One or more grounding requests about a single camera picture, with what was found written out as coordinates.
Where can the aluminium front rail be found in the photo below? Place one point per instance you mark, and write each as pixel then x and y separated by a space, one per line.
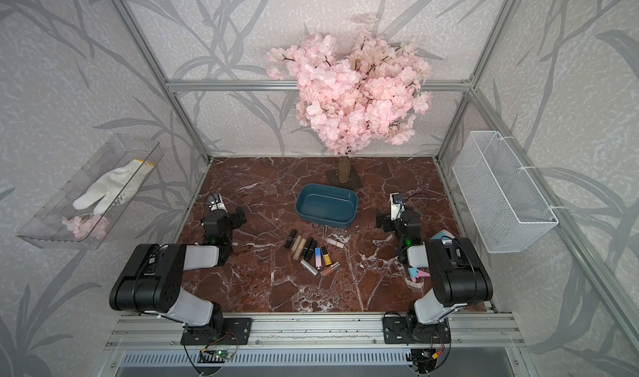
pixel 321 330

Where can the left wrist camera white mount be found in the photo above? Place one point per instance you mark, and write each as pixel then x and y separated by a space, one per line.
pixel 215 202

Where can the pale pink lip gloss tube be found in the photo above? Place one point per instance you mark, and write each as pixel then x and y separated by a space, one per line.
pixel 334 242

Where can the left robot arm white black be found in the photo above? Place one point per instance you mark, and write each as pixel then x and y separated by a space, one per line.
pixel 151 281

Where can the white wire mesh basket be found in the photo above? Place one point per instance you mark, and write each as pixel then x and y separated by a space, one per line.
pixel 507 207

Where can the gold black square lipstick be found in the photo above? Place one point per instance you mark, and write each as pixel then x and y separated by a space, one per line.
pixel 325 256

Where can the pink flower sprig on shelf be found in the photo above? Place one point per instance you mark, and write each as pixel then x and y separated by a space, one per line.
pixel 87 225

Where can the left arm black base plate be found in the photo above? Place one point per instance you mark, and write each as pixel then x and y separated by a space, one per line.
pixel 232 331

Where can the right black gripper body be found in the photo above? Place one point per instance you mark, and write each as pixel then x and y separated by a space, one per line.
pixel 389 226

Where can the pink teal toy object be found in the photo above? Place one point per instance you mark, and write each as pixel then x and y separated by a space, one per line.
pixel 416 273

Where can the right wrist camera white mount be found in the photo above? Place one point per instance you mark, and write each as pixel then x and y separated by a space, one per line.
pixel 396 205

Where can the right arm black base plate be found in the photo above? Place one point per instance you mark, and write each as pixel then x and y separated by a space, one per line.
pixel 405 329

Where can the left green circuit board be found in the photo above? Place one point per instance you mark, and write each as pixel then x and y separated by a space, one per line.
pixel 214 357

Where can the teal plastic storage box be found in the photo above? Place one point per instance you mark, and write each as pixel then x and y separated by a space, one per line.
pixel 327 206

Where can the black lipstick tube leftmost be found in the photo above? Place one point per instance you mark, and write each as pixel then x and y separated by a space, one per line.
pixel 289 241

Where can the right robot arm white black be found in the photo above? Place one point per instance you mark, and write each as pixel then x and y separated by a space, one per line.
pixel 458 276

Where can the black lipstick silver band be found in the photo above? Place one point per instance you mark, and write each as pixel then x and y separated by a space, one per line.
pixel 311 251

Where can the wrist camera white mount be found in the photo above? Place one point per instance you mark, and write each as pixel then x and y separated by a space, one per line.
pixel 396 205
pixel 215 202

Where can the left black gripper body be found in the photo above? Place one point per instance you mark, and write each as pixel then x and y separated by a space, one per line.
pixel 232 223

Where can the clear acrylic wall shelf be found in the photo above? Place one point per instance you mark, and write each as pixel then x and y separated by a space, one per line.
pixel 83 212

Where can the black lipstick gold band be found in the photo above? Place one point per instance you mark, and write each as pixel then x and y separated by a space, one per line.
pixel 306 247

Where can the right circuit board with wires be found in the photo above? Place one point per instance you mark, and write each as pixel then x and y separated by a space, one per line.
pixel 423 361

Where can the pink cherry blossom tree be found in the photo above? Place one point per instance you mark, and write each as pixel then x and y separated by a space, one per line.
pixel 373 93

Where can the white work glove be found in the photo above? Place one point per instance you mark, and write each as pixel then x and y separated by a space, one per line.
pixel 115 187

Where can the beige gold lipstick tube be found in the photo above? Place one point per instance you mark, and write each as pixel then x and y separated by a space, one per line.
pixel 296 243

